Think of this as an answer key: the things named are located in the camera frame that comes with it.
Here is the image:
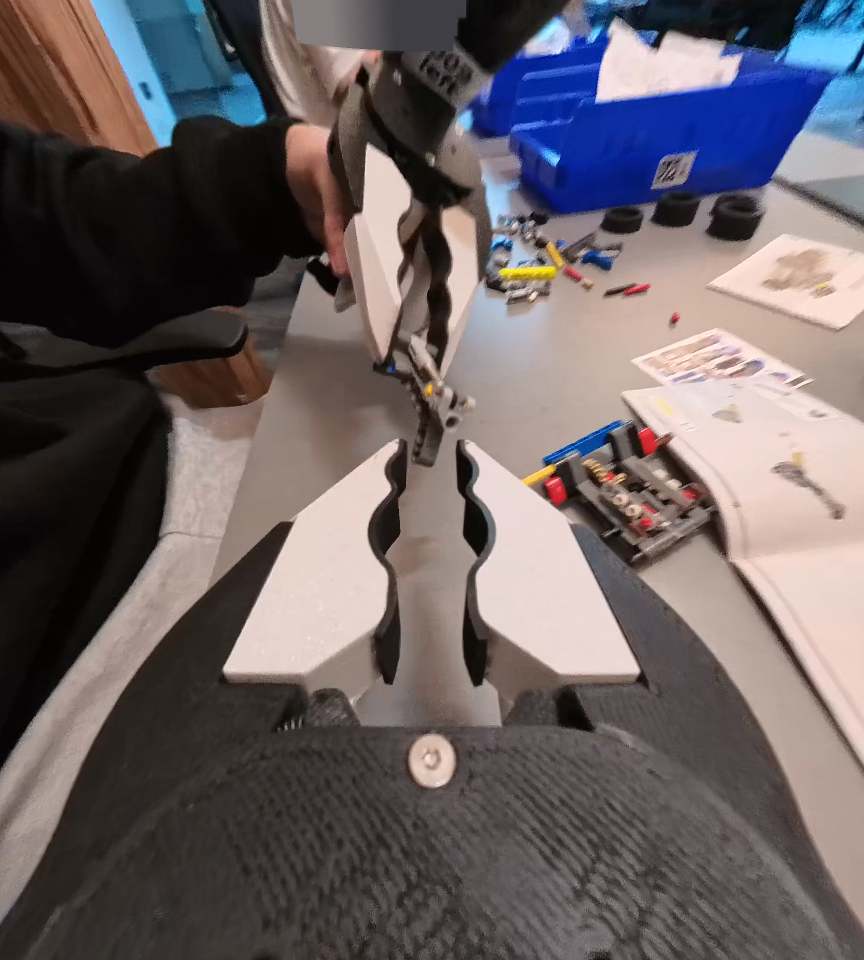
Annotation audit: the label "white paper sheets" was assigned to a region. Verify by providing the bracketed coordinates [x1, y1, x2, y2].
[595, 18, 744, 102]

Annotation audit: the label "person's left hand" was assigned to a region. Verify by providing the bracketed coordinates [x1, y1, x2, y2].
[285, 122, 352, 277]

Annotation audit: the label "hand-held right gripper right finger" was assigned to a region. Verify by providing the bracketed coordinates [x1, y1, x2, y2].
[456, 438, 643, 710]

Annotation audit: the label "person's black clothing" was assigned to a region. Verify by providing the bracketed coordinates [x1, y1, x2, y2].
[0, 67, 178, 845]

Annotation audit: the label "small grey lego assembly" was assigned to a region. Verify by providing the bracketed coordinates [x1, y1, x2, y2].
[373, 333, 476, 468]

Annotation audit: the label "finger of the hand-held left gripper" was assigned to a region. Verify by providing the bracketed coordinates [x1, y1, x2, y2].
[419, 193, 493, 370]
[340, 148, 413, 366]

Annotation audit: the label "sticker sheet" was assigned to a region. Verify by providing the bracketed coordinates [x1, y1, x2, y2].
[632, 327, 815, 391]

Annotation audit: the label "person's left forearm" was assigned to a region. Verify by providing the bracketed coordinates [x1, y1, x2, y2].
[0, 75, 313, 354]

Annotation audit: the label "blue plastic bin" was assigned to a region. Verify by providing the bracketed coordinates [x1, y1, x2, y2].
[510, 45, 834, 215]
[469, 37, 613, 140]

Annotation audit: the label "closed instruction booklet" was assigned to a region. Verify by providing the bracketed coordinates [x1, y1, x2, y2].
[708, 234, 864, 331]

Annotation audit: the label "pile of loose lego pieces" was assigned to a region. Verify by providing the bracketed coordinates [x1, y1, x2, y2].
[483, 212, 654, 305]

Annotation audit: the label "lego chassis with blue beam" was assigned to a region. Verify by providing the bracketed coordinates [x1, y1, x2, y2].
[523, 420, 718, 564]

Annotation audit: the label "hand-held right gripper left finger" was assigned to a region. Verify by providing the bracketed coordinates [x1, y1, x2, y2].
[222, 438, 410, 706]

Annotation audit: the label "open instruction booklet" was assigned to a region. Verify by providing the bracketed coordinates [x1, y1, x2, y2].
[621, 375, 864, 834]

